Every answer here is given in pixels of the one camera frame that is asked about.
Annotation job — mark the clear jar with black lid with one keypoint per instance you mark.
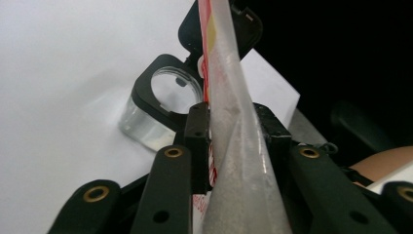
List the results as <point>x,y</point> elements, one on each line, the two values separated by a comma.
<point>146,91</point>

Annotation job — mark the red and white plastic pouch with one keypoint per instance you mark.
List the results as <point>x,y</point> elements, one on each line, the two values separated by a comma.
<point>237,146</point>

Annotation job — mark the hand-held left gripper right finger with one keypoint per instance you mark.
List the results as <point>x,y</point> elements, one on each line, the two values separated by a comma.
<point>276,143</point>

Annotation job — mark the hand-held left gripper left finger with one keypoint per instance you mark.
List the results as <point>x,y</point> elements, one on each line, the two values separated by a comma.
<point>198,143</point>

